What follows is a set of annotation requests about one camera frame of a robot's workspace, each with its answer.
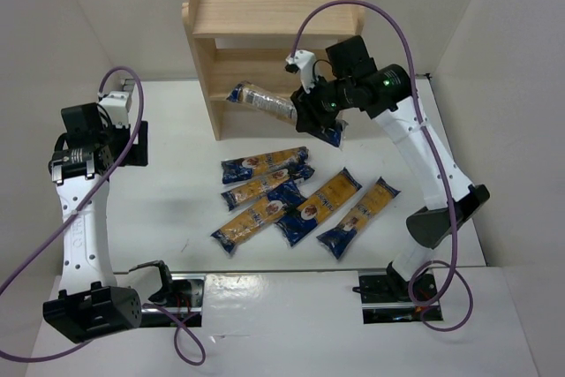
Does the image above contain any front left spaghetti bag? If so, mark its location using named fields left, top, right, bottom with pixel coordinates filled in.
left=211, top=180, right=306, bottom=255

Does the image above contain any clear back spaghetti bag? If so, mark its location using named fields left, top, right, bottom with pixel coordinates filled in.
left=226, top=81, right=346, bottom=147

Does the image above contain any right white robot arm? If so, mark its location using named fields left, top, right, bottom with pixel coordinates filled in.
left=285, top=35, right=490, bottom=288

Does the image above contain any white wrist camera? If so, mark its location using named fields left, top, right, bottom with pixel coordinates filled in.
left=98, top=91, right=132, bottom=129
left=285, top=50, right=319, bottom=93

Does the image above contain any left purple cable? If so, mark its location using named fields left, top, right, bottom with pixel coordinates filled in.
left=0, top=65, right=207, bottom=367

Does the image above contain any far right spaghetti bag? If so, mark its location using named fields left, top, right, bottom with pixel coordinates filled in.
left=317, top=177, right=401, bottom=260

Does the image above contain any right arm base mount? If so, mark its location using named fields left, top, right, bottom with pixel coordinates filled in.
left=352, top=270, right=443, bottom=324

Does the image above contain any middle spaghetti bag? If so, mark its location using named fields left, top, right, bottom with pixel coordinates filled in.
left=276, top=168, right=362, bottom=247

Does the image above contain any wooden three-tier shelf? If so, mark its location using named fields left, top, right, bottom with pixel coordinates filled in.
left=181, top=0, right=367, bottom=143

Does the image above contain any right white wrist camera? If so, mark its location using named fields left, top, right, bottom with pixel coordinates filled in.
left=285, top=50, right=319, bottom=93

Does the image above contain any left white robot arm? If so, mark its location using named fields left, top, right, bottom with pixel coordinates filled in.
left=42, top=100, right=172, bottom=343

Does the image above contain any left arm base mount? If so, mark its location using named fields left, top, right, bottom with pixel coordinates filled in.
left=116, top=268, right=204, bottom=328

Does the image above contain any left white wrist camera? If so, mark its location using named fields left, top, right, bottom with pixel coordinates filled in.
left=98, top=91, right=132, bottom=129

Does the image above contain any top spaghetti bag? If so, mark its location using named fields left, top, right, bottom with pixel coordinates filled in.
left=221, top=147, right=309, bottom=185

